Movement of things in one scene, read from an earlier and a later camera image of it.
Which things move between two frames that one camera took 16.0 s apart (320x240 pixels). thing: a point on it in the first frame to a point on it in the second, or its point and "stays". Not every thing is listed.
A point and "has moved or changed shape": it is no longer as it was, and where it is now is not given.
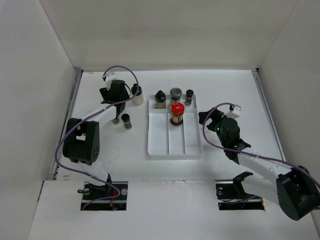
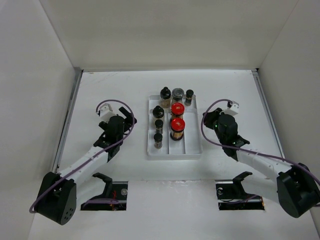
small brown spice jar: (116, 121) has moved or changed shape
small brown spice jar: (126, 118) has moved or changed shape
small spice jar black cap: (189, 93) stays
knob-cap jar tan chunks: (160, 100) to (165, 95)
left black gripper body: (105, 93) to (103, 125)
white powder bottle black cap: (138, 99) to (158, 113)
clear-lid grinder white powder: (175, 94) stays
